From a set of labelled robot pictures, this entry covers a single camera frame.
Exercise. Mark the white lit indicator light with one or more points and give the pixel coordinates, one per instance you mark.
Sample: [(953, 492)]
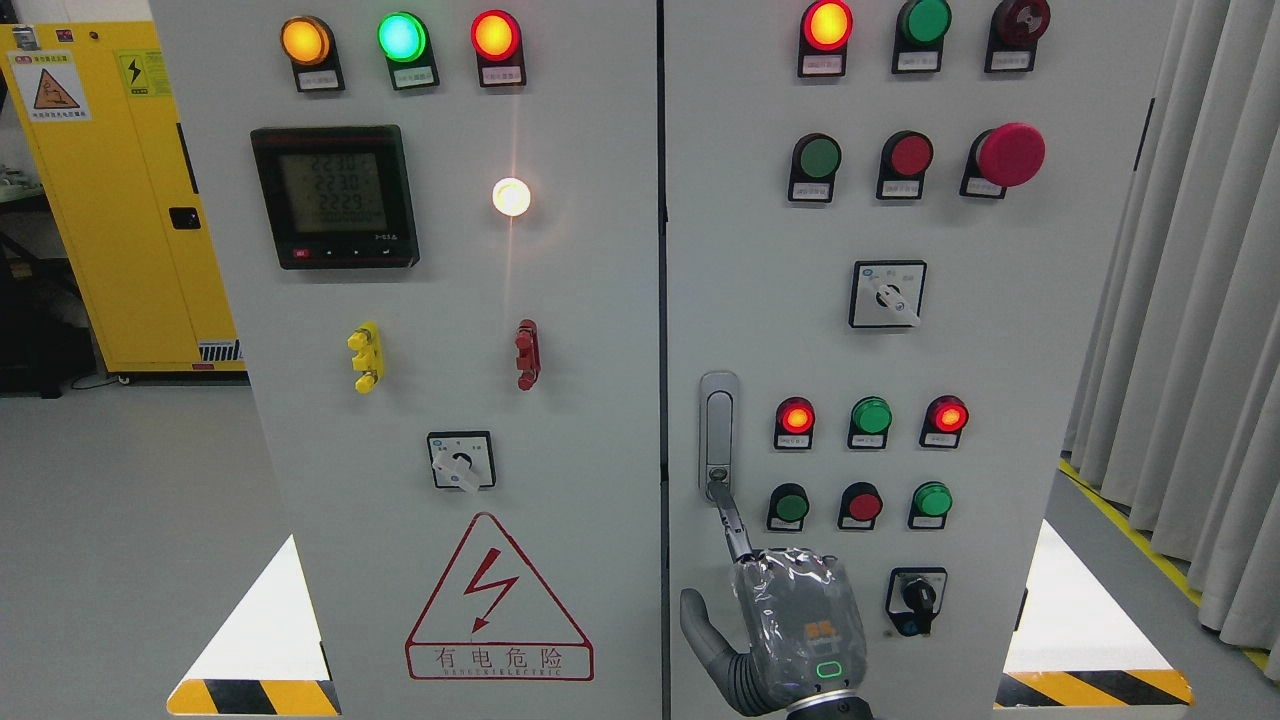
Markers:
[(511, 197)]

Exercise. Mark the green push button upper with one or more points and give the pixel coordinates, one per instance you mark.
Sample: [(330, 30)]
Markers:
[(817, 157)]

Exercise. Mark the orange indicator light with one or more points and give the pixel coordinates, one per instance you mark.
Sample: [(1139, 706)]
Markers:
[(306, 40)]

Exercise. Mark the green lit indicator light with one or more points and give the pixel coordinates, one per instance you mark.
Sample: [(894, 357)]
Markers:
[(402, 37)]

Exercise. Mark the dark green top indicator light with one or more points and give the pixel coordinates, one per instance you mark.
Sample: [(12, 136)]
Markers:
[(923, 23)]

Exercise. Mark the red lit indicator right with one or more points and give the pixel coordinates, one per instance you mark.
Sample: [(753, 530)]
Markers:
[(947, 414)]

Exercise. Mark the black key selector switch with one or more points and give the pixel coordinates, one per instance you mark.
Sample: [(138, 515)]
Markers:
[(914, 598)]

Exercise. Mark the red push button upper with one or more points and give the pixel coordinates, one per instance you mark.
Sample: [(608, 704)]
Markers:
[(907, 154)]

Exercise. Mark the red high voltage warning sticker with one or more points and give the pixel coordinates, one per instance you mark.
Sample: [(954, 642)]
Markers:
[(492, 617)]

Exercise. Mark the yellow terminal connector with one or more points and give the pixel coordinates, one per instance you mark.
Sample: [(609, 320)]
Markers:
[(367, 360)]

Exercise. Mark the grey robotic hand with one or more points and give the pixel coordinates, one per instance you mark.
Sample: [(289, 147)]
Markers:
[(805, 630)]

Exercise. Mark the green indicator light middle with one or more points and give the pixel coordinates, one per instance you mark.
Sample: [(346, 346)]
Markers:
[(871, 416)]

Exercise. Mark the dark red buzzer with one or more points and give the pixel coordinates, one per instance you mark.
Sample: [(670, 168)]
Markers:
[(1020, 23)]

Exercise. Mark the red-orange indicator light door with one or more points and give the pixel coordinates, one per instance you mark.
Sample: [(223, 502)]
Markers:
[(827, 25), (495, 35)]

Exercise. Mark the right door upper rotary switch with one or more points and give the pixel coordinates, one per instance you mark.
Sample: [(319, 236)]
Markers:
[(887, 294)]

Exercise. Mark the green push button lower left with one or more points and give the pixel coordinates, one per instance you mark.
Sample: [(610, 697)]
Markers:
[(788, 507)]

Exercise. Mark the yellow safety cabinet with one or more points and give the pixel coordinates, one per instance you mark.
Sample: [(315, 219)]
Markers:
[(98, 108)]

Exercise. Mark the red emergency stop button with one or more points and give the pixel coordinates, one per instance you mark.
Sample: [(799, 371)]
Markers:
[(1011, 154)]

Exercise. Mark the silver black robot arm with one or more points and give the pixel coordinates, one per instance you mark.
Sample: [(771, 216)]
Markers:
[(832, 705)]

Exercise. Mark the red lit indicator left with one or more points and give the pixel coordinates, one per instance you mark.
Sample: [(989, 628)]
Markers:
[(796, 417)]

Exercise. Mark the grey electrical cabinet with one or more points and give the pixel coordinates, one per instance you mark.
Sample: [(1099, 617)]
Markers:
[(668, 237)]

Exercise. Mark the black digital power meter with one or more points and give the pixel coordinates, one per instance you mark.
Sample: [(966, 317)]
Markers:
[(337, 197)]

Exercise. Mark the green push button lower right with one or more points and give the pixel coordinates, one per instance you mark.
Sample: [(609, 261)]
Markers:
[(932, 500)]

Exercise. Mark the red lit indicator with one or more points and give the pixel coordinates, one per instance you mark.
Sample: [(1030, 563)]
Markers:
[(796, 417), (947, 414)]

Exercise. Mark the green push button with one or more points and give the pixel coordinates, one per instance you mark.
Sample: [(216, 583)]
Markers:
[(932, 500), (817, 157), (788, 507)]

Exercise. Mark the door rotary switch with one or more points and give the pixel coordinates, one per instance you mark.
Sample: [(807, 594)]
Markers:
[(887, 294), (462, 460)]

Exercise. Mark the red-orange indicator light right door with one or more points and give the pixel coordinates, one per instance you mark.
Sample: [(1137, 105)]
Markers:
[(827, 25)]

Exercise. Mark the left door rotary switch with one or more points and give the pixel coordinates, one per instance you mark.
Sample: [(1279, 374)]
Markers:
[(462, 460)]

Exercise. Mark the grey curtain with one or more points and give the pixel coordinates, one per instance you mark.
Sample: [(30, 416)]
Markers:
[(1176, 416)]

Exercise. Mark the red-orange indicator light left door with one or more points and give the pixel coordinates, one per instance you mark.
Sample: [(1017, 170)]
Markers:
[(495, 35)]

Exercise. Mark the silver door handle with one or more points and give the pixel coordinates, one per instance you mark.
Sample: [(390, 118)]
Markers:
[(717, 396)]

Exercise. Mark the red push button lower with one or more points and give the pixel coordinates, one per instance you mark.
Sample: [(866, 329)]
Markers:
[(860, 506)]

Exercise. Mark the red terminal connector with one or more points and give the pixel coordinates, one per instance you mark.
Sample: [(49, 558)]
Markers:
[(527, 354)]

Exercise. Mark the red push button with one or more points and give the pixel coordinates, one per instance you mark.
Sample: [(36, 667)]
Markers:
[(907, 154), (860, 506)]

